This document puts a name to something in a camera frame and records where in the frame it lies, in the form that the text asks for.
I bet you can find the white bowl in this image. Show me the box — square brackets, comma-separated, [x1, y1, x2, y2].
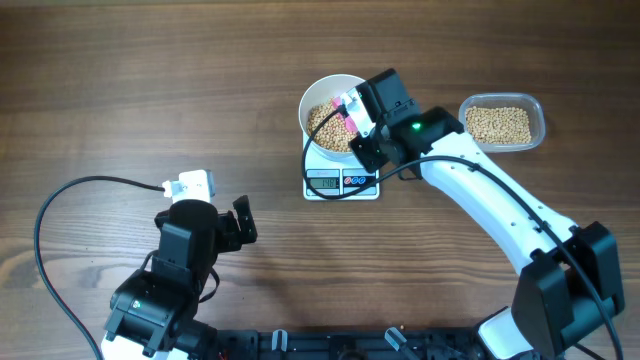
[298, 74, 363, 154]

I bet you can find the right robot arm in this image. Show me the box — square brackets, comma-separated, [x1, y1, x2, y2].
[340, 69, 624, 359]

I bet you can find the clear plastic container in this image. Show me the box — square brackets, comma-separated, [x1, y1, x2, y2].
[458, 93, 546, 153]

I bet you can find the pink plastic measuring scoop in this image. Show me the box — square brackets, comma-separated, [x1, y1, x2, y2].
[331, 97, 358, 134]

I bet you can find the left black camera cable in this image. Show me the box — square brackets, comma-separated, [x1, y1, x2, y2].
[32, 175, 165, 360]

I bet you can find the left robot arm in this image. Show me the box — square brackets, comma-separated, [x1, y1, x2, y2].
[101, 195, 257, 360]

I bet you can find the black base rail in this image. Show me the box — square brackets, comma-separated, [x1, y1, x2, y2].
[214, 328, 487, 360]

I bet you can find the white digital kitchen scale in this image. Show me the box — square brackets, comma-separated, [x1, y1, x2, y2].
[305, 143, 380, 196]

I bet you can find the black camera cable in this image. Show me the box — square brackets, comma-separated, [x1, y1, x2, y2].
[300, 104, 625, 360]
[32, 175, 165, 360]

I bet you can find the right black camera cable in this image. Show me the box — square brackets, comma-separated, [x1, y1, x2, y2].
[300, 104, 625, 360]

